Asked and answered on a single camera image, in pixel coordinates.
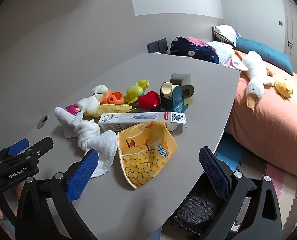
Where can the yellow cartoon snack bag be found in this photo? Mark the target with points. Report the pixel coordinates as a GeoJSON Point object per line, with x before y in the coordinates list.
{"type": "Point", "coordinates": [143, 165]}

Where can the white plush toy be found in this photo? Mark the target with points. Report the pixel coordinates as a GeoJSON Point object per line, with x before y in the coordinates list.
{"type": "Point", "coordinates": [94, 105]}

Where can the yellow duck plush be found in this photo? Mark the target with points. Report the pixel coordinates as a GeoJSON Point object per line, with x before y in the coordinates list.
{"type": "Point", "coordinates": [283, 87]}

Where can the white plastic stick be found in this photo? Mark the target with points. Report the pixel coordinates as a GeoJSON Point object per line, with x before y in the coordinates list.
{"type": "Point", "coordinates": [79, 113]}

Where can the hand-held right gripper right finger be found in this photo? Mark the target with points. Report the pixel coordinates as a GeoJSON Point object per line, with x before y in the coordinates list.
{"type": "Point", "coordinates": [214, 175]}

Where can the white thermometer box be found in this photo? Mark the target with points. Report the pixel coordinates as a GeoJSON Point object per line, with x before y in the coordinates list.
{"type": "Point", "coordinates": [138, 120]}

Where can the checkered white pillow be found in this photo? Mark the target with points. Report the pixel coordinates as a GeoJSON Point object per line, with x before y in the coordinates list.
{"type": "Point", "coordinates": [226, 32]}

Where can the red heart plush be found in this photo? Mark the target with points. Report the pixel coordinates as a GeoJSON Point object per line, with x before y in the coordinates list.
{"type": "Point", "coordinates": [148, 100]}

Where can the grey foam block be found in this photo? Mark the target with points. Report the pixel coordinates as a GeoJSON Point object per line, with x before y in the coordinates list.
{"type": "Point", "coordinates": [182, 78]}

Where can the white goose plush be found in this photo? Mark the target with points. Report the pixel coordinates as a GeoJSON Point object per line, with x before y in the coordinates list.
{"type": "Point", "coordinates": [254, 75]}

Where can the bed with orange sheet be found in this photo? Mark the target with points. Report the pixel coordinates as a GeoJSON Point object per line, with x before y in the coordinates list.
{"type": "Point", "coordinates": [271, 130]}

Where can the white door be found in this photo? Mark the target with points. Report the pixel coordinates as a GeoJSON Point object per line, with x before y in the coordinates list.
{"type": "Point", "coordinates": [292, 25]}

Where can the pink plastic toy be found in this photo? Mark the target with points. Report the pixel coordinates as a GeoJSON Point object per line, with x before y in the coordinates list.
{"type": "Point", "coordinates": [72, 108]}

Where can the white cloth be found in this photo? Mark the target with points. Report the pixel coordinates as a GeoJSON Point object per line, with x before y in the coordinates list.
{"type": "Point", "coordinates": [91, 135]}

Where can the black wall socket panel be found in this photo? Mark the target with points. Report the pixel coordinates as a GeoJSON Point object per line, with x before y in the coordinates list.
{"type": "Point", "coordinates": [163, 45]}
{"type": "Point", "coordinates": [153, 47]}

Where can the orange plastic toy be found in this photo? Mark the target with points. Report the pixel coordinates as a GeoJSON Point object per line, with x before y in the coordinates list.
{"type": "Point", "coordinates": [113, 97]}

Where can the yellow flat packet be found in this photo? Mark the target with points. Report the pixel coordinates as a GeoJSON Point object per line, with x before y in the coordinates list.
{"type": "Point", "coordinates": [113, 108]}

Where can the white knitted blanket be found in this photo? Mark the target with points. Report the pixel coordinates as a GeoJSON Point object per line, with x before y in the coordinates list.
{"type": "Point", "coordinates": [222, 52]}

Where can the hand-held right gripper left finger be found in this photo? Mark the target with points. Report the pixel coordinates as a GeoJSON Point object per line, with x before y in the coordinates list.
{"type": "Point", "coordinates": [83, 175]}

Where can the green yellow plastic toy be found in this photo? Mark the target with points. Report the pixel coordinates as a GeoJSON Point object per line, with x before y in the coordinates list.
{"type": "Point", "coordinates": [133, 91]}

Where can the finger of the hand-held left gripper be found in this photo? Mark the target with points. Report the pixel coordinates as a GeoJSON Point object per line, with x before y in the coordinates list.
{"type": "Point", "coordinates": [42, 145]}
{"type": "Point", "coordinates": [18, 146]}

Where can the grey curved foam piece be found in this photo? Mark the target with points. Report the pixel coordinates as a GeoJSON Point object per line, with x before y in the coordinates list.
{"type": "Point", "coordinates": [189, 90]}

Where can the bin with black bag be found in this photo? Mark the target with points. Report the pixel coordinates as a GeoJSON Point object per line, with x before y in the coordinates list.
{"type": "Point", "coordinates": [198, 210]}

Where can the pink cloth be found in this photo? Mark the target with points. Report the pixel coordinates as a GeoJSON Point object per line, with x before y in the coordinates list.
{"type": "Point", "coordinates": [197, 42]}

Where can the metal table grommet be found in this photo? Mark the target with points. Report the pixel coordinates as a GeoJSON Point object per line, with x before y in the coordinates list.
{"type": "Point", "coordinates": [42, 122]}

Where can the navy printed blanket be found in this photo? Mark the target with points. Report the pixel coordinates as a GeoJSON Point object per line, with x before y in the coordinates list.
{"type": "Point", "coordinates": [198, 51]}

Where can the teal pillow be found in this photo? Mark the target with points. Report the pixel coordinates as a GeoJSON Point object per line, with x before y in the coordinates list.
{"type": "Point", "coordinates": [263, 52]}

